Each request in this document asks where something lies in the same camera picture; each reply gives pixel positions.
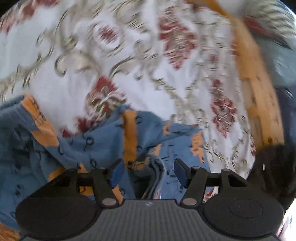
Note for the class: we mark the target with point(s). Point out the blue pants with orange print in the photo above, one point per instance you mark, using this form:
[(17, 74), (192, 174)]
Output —
[(32, 154)]

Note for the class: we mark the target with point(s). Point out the striped pillow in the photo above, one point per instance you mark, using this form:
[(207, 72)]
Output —
[(271, 19)]

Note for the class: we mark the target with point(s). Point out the wooden bed frame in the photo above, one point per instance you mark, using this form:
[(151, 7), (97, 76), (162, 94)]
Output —
[(259, 95)]

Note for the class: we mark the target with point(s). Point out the white floral bedspread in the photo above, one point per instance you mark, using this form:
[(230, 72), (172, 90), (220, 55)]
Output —
[(81, 60)]

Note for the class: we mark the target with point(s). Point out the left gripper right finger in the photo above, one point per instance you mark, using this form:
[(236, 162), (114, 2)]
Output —
[(193, 180)]

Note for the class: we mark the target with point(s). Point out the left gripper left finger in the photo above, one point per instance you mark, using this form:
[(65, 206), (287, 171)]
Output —
[(106, 184)]

